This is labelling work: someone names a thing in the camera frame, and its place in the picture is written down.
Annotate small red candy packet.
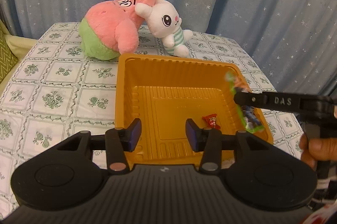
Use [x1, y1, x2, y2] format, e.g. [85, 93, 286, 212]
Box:
[202, 114, 221, 130]

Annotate green black snack pouch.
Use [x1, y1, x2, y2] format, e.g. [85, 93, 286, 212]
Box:
[225, 72, 265, 133]

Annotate person's right hand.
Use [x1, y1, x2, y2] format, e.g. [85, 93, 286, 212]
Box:
[299, 134, 337, 169]

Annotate orange plastic tray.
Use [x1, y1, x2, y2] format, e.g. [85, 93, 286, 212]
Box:
[114, 53, 275, 166]

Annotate floral white green tablecloth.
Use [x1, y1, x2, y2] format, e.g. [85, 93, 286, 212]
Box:
[1, 22, 302, 220]

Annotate pink star plush toy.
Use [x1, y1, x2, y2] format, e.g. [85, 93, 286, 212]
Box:
[79, 0, 155, 61]

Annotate white bunny plush toy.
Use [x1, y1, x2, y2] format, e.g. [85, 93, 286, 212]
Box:
[135, 0, 193, 58]

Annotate light green sofa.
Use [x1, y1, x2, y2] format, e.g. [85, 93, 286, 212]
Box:
[0, 21, 37, 94]

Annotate green zigzag cushion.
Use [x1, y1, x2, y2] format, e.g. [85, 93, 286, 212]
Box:
[0, 26, 18, 82]

